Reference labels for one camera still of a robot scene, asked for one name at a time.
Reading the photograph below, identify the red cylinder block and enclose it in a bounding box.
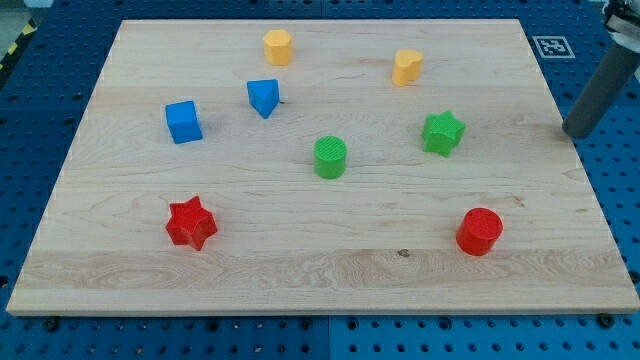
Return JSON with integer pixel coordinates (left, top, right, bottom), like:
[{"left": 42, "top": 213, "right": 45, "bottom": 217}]
[{"left": 456, "top": 207, "right": 504, "bottom": 256}]

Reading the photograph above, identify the green cylinder block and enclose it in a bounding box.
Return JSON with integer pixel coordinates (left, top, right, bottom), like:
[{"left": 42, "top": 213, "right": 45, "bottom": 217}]
[{"left": 314, "top": 135, "right": 347, "bottom": 179}]

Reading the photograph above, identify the green star block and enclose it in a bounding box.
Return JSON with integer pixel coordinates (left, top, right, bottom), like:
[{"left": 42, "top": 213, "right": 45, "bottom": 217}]
[{"left": 422, "top": 110, "right": 466, "bottom": 157}]

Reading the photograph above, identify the red star block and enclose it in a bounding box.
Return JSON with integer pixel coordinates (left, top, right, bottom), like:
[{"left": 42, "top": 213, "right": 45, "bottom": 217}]
[{"left": 165, "top": 196, "right": 218, "bottom": 251}]

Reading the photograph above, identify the blue triangle block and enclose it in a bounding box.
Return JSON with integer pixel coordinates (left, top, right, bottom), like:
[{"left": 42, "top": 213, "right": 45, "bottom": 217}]
[{"left": 246, "top": 79, "right": 280, "bottom": 119}]

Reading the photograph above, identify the blue cube block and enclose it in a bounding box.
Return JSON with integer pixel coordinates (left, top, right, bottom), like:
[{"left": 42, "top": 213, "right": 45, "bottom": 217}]
[{"left": 165, "top": 100, "right": 203, "bottom": 144}]

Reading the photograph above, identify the robot arm end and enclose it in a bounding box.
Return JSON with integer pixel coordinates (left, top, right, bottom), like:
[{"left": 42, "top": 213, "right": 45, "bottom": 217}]
[{"left": 602, "top": 0, "right": 639, "bottom": 53}]

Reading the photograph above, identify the yellow heart block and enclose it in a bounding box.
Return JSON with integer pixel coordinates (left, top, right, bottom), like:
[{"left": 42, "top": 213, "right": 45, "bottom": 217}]
[{"left": 391, "top": 49, "right": 424, "bottom": 87}]

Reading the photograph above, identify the light wooden board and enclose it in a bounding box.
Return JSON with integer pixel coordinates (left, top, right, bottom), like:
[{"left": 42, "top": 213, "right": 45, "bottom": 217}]
[{"left": 7, "top": 19, "right": 639, "bottom": 317}]

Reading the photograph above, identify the yellow hexagon block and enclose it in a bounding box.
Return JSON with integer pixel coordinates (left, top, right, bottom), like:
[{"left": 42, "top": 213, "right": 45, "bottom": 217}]
[{"left": 263, "top": 29, "right": 294, "bottom": 66}]

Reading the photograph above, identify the white fiducial marker tag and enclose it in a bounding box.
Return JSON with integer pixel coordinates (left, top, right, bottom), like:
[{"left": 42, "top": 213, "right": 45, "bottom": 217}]
[{"left": 532, "top": 35, "right": 575, "bottom": 59}]

